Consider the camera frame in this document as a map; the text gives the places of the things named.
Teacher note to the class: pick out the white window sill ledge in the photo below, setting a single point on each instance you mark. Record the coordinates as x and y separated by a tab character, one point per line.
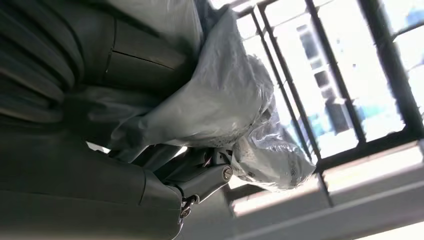
364	198

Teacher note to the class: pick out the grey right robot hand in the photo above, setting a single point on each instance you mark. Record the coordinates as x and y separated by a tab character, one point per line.
66	192

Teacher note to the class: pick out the black window frame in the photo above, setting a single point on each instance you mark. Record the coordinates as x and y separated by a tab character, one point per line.
391	66

